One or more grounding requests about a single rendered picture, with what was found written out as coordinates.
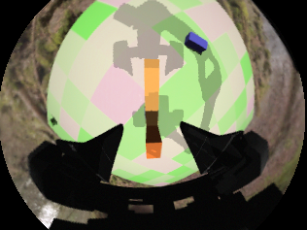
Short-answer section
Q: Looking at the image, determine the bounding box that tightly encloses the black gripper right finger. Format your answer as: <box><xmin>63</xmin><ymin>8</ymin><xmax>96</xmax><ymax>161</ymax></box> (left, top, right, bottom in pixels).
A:
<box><xmin>181</xmin><ymin>122</ymin><xmax>245</xmax><ymax>175</ymax></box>

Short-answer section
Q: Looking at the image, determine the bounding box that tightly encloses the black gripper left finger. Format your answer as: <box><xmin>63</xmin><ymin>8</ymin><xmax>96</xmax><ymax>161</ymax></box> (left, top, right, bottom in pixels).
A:
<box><xmin>55</xmin><ymin>123</ymin><xmax>123</xmax><ymax>182</ymax></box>

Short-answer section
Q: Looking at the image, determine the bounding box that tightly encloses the blue rectangular block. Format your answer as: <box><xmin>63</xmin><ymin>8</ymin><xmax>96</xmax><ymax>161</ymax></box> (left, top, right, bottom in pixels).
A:
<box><xmin>185</xmin><ymin>32</ymin><xmax>208</xmax><ymax>52</ymax></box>

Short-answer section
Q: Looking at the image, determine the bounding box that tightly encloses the small green cube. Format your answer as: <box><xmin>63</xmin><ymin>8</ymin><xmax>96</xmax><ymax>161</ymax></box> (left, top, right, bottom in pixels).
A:
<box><xmin>51</xmin><ymin>117</ymin><xmax>56</xmax><ymax>126</ymax></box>

